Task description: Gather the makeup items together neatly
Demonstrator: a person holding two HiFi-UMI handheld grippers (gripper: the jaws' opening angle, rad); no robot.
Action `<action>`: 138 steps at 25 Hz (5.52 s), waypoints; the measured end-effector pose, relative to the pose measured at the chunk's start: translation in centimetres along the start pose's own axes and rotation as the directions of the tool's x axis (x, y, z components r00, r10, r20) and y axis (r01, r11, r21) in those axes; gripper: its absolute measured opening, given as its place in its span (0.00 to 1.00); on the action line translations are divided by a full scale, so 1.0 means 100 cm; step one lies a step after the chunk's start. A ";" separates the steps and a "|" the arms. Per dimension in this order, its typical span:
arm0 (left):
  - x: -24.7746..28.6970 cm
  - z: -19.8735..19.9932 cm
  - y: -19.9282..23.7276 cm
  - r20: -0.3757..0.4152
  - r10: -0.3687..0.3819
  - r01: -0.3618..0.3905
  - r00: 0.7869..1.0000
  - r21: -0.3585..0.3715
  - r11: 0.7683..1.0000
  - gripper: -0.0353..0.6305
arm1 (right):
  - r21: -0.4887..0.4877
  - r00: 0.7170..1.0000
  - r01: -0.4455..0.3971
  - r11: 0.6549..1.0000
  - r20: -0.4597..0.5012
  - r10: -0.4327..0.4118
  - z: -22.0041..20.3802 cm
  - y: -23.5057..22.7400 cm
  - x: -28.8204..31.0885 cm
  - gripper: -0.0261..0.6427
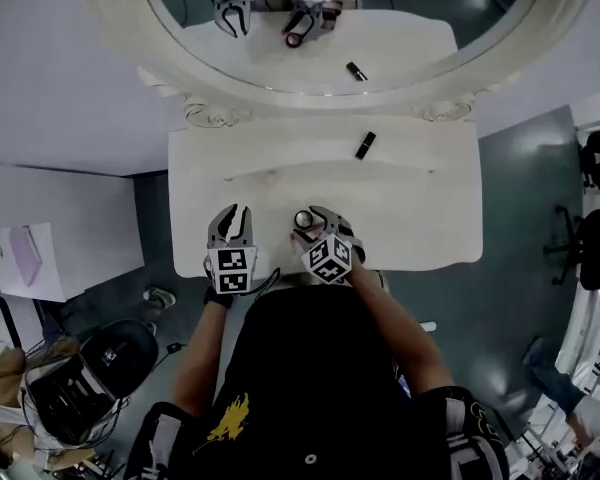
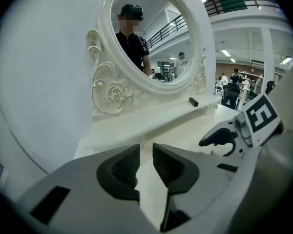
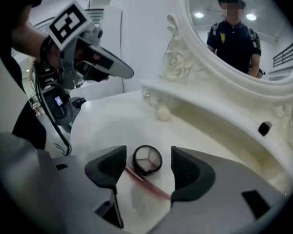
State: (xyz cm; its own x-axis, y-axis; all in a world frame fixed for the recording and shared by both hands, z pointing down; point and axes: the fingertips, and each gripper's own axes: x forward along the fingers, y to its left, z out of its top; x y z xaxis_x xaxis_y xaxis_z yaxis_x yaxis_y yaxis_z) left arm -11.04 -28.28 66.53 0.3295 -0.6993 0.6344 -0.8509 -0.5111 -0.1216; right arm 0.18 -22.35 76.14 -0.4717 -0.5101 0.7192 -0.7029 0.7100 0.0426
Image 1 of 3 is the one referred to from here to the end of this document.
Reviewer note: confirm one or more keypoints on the white cabinet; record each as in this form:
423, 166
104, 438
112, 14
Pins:
55, 228

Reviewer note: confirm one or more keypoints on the black wristband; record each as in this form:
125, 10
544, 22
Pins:
218, 298

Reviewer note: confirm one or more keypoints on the round black makeup compact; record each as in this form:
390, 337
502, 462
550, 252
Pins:
303, 218

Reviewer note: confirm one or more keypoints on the person's right forearm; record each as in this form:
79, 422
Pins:
395, 328

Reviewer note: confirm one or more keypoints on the person's black printed shirt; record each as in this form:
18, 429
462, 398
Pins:
320, 393

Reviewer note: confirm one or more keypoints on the oval white framed mirror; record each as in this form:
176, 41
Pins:
330, 33

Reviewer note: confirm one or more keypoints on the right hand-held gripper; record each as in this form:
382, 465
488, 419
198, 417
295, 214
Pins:
330, 258

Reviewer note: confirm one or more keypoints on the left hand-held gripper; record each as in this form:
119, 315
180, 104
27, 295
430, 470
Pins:
231, 268

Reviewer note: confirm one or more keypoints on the black lipstick makeup tube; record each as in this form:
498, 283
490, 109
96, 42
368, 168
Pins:
365, 145

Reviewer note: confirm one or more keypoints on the person's left forearm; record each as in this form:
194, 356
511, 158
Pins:
200, 358

